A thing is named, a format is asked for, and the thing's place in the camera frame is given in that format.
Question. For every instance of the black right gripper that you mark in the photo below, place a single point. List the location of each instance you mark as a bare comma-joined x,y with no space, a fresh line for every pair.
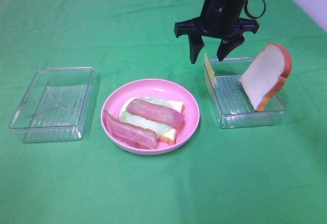
218,19

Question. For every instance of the yellow cheese slice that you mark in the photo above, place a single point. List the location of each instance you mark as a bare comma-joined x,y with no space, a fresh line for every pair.
209,69

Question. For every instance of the toast bread slice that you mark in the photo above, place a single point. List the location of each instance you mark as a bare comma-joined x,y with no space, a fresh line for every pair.
170,136
266,75

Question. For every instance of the bacon strip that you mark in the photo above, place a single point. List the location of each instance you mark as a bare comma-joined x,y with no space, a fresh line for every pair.
130,134
155,112

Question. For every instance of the green lettuce leaf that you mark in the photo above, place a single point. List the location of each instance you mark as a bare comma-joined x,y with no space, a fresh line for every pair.
125,116

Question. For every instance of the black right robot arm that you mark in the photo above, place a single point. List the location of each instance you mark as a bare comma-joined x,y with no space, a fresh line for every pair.
218,19

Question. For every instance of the clear plastic right container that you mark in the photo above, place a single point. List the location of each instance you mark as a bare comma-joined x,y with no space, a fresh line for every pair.
231,105

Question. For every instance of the clear plastic container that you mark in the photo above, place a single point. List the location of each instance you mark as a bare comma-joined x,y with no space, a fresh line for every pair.
231,105
56,105

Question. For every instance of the pink round plate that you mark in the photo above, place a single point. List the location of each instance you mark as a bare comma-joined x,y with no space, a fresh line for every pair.
154,88

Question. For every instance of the clear plastic left container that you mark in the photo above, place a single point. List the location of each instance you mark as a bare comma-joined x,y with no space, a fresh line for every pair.
56,105

